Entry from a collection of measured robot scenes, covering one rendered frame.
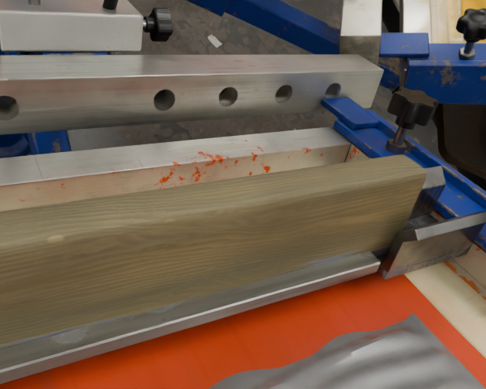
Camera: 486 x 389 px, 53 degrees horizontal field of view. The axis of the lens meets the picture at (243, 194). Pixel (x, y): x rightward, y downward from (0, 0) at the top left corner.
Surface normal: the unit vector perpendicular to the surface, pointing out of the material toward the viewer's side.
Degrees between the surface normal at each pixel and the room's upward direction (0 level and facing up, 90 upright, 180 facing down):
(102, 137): 0
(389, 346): 6
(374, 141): 30
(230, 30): 0
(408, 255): 60
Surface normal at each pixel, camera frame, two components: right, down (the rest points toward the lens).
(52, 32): 0.47, 0.58
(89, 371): 0.18, -0.81
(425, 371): 0.34, -0.41
